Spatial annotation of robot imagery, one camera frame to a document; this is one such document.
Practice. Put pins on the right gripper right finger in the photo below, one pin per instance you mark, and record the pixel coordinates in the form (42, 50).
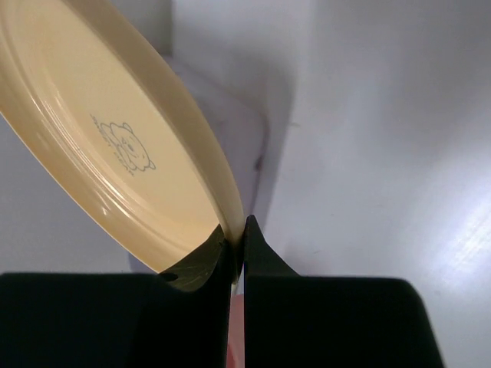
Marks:
(293, 320)

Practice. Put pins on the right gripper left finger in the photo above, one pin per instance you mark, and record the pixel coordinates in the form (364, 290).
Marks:
(177, 318)

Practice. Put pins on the cream yellow plastic plate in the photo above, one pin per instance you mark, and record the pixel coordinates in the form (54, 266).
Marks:
(116, 128)

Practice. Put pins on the lavender plastic bin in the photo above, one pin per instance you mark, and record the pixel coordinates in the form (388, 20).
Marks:
(240, 131)

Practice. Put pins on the salmon pink plastic cup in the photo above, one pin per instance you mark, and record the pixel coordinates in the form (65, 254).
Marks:
(236, 334)

